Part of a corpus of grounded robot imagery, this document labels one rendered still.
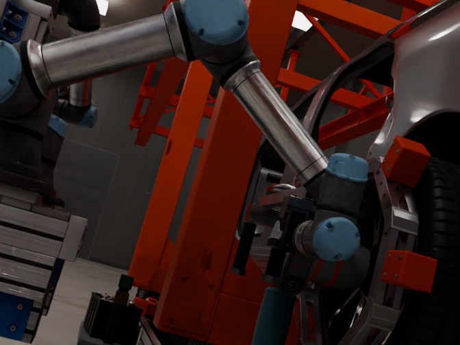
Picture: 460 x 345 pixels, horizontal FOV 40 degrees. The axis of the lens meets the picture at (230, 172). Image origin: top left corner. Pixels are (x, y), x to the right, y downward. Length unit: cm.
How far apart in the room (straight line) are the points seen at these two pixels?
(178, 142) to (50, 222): 273
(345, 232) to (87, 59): 56
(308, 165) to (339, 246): 22
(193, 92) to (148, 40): 287
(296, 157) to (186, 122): 278
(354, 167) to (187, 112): 294
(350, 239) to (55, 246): 58
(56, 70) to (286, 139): 46
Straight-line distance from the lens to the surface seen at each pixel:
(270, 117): 128
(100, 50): 120
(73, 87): 208
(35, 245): 131
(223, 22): 117
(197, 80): 408
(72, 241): 131
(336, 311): 186
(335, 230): 110
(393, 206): 145
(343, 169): 114
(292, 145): 127
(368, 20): 458
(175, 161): 397
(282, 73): 807
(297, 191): 148
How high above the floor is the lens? 74
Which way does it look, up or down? 9 degrees up
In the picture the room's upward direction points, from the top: 16 degrees clockwise
